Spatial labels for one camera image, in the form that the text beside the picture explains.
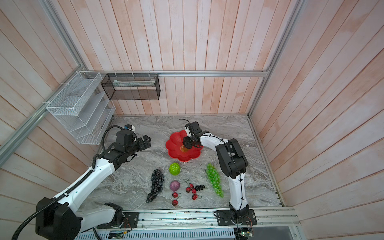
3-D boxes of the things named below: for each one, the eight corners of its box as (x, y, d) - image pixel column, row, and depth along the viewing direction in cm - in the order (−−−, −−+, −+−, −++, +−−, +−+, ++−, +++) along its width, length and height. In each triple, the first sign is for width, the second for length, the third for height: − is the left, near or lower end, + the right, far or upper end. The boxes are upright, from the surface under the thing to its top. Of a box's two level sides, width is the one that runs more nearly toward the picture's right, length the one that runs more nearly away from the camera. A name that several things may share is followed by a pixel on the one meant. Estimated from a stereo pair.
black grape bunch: (148, 202, 81) (146, 200, 77) (153, 172, 92) (151, 169, 88) (161, 202, 81) (160, 200, 77) (164, 172, 92) (163, 169, 88)
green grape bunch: (217, 199, 82) (219, 196, 77) (203, 169, 93) (204, 165, 89) (227, 195, 83) (229, 192, 79) (212, 166, 95) (213, 161, 90)
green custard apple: (169, 175, 90) (168, 171, 85) (170, 167, 94) (169, 162, 88) (180, 175, 90) (179, 171, 85) (180, 167, 94) (179, 162, 89)
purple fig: (170, 191, 84) (169, 188, 81) (170, 182, 87) (170, 180, 84) (179, 191, 84) (179, 188, 81) (180, 182, 87) (179, 180, 84)
